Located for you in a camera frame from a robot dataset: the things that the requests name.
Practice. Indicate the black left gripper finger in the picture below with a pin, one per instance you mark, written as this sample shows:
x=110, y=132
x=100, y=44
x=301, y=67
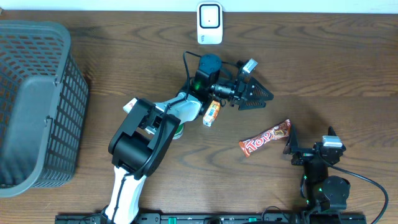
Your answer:
x=251, y=104
x=256, y=91

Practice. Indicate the grey plastic basket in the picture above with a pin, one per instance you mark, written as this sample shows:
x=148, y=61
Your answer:
x=44, y=98

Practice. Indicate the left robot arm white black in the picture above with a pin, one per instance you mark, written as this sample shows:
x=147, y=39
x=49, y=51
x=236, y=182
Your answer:
x=143, y=138

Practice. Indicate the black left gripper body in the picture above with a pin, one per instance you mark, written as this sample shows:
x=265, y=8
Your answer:
x=240, y=87

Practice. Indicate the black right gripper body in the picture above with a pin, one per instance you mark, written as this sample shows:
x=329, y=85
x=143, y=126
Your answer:
x=304, y=158

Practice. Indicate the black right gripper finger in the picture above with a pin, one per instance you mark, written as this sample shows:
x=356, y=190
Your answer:
x=292, y=145
x=331, y=131

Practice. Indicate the white Panadol box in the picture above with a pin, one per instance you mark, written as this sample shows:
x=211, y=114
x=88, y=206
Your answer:
x=128, y=107

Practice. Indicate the red Top chocolate bar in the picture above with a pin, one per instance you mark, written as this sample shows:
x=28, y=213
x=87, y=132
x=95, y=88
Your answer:
x=279, y=131

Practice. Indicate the green lid jar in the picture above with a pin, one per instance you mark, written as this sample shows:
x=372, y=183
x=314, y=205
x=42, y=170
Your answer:
x=179, y=132

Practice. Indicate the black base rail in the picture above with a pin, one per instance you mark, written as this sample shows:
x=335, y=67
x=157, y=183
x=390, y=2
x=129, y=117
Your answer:
x=156, y=218

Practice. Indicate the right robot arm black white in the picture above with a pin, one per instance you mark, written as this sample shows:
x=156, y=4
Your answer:
x=323, y=191

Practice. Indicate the small orange carton box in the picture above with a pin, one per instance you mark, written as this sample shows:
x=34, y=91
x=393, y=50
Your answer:
x=211, y=113

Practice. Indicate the white barcode scanner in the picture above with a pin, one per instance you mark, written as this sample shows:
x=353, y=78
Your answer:
x=209, y=23

